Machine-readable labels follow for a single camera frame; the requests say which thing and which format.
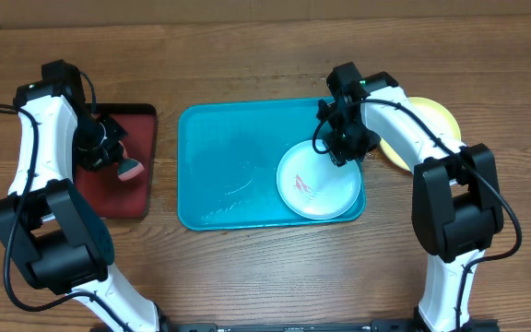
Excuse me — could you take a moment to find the green and orange sponge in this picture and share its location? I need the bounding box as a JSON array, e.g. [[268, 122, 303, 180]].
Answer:
[[117, 141, 145, 182]]

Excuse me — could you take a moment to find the green-rimmed plate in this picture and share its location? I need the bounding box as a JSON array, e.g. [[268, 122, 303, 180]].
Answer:
[[380, 97, 462, 171]]

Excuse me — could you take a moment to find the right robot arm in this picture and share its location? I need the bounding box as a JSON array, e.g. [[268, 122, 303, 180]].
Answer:
[[317, 63, 503, 331]]

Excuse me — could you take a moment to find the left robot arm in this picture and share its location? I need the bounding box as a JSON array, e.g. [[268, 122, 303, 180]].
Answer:
[[0, 82, 171, 331]]

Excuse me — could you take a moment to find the dark red rectangular tray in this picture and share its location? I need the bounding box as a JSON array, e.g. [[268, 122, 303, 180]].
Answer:
[[74, 103, 158, 219]]

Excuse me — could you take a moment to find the teal plastic serving tray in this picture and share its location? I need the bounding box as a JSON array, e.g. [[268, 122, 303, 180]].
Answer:
[[176, 97, 367, 231]]

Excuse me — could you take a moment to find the light blue plate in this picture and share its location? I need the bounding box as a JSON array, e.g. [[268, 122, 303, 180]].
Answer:
[[276, 139, 366, 222]]

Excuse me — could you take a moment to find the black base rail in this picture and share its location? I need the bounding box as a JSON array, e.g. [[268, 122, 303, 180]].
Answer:
[[154, 317, 500, 332]]

